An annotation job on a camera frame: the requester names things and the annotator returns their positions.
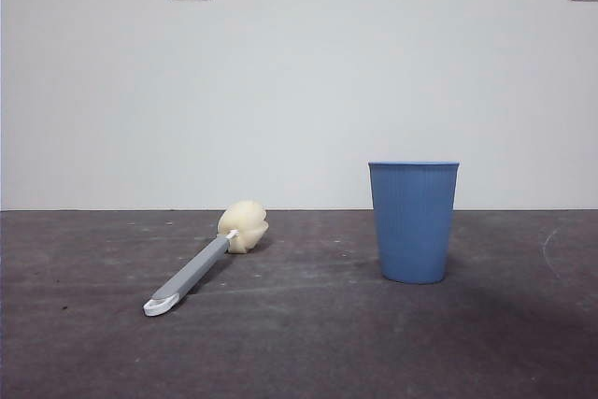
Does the blue ribbed plastic cup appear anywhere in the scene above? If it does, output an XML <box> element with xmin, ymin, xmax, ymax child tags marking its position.
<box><xmin>367</xmin><ymin>160</ymin><xmax>461</xmax><ymax>285</ymax></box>

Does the grey-handled sponge cup brush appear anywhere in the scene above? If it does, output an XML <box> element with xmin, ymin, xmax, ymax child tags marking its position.
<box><xmin>142</xmin><ymin>200</ymin><xmax>269</xmax><ymax>318</ymax></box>

